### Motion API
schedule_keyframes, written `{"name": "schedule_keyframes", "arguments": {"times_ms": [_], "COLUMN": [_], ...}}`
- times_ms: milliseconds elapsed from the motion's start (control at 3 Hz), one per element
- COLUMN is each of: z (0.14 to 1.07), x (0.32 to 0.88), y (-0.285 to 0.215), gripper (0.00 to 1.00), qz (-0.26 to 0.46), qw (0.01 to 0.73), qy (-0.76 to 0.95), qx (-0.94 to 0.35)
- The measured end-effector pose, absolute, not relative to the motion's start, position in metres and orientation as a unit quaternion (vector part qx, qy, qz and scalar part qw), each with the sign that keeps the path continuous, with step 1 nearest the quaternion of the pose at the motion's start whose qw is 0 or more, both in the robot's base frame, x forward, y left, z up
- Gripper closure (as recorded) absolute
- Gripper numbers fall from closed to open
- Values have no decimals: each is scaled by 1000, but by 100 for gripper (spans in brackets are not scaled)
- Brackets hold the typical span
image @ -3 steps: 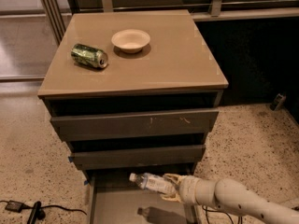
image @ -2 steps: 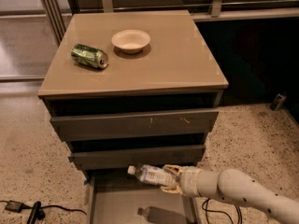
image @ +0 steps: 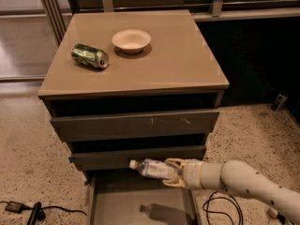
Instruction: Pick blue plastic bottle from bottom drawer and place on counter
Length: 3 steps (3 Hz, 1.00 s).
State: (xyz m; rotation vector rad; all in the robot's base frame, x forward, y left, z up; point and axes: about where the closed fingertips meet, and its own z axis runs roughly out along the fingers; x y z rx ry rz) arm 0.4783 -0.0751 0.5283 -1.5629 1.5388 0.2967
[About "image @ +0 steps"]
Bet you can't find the green soda can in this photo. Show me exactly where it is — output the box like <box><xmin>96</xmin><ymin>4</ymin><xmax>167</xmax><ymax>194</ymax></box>
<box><xmin>71</xmin><ymin>43</ymin><xmax>109</xmax><ymax>69</ymax></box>

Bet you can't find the black power adapter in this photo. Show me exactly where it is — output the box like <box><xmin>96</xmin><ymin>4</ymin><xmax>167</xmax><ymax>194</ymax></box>
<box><xmin>5</xmin><ymin>202</ymin><xmax>23</xmax><ymax>214</ymax></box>

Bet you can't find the grey top drawer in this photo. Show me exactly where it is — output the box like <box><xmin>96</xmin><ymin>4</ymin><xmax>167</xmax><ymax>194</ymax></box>
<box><xmin>51</xmin><ymin>110</ymin><xmax>219</xmax><ymax>142</ymax></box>

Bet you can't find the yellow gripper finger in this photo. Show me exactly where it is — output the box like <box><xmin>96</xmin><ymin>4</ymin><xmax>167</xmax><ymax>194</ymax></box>
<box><xmin>162</xmin><ymin>178</ymin><xmax>187</xmax><ymax>188</ymax></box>
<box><xmin>165</xmin><ymin>157</ymin><xmax>188</xmax><ymax>170</ymax></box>

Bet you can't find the grey drawer cabinet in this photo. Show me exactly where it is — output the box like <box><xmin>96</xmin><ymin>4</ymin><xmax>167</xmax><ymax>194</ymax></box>
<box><xmin>37</xmin><ymin>9</ymin><xmax>231</xmax><ymax>173</ymax></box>

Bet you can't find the small grey floor device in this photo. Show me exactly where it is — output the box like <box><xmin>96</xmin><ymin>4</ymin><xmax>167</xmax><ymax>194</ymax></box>
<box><xmin>271</xmin><ymin>93</ymin><xmax>288</xmax><ymax>112</ymax></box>

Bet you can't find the white power strip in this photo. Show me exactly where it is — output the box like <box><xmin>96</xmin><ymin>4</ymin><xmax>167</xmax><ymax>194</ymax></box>
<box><xmin>268</xmin><ymin>207</ymin><xmax>285</xmax><ymax>218</ymax></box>

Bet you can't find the metal railing frame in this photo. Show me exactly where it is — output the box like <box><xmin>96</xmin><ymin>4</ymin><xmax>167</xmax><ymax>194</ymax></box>
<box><xmin>41</xmin><ymin>0</ymin><xmax>300</xmax><ymax>41</ymax></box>

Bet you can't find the grey middle drawer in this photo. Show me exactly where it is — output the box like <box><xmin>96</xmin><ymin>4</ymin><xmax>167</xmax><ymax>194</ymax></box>
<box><xmin>69</xmin><ymin>145</ymin><xmax>206</xmax><ymax>171</ymax></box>

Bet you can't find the grey bottom drawer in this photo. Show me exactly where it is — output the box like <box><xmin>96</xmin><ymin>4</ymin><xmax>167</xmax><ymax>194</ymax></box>
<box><xmin>88</xmin><ymin>169</ymin><xmax>202</xmax><ymax>225</ymax></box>

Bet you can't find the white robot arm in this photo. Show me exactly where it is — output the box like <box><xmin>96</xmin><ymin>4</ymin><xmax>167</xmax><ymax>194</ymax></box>
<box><xmin>163</xmin><ymin>158</ymin><xmax>300</xmax><ymax>225</ymax></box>

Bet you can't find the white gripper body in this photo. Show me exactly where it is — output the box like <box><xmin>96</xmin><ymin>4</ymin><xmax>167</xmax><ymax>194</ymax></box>
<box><xmin>182</xmin><ymin>159</ymin><xmax>205</xmax><ymax>189</ymax></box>

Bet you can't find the clear plastic water bottle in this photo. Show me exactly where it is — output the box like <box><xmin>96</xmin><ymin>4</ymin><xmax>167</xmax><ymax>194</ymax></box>
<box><xmin>129</xmin><ymin>158</ymin><xmax>179</xmax><ymax>180</ymax></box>

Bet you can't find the grey drawer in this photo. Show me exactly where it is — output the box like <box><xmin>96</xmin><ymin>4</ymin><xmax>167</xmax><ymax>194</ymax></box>
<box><xmin>88</xmin><ymin>169</ymin><xmax>202</xmax><ymax>225</ymax></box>
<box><xmin>69</xmin><ymin>145</ymin><xmax>206</xmax><ymax>171</ymax></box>
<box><xmin>51</xmin><ymin>110</ymin><xmax>219</xmax><ymax>142</ymax></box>

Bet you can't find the white paper bowl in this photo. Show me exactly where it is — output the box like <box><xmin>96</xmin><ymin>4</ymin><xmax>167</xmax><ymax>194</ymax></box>
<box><xmin>112</xmin><ymin>29</ymin><xmax>151</xmax><ymax>54</ymax></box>

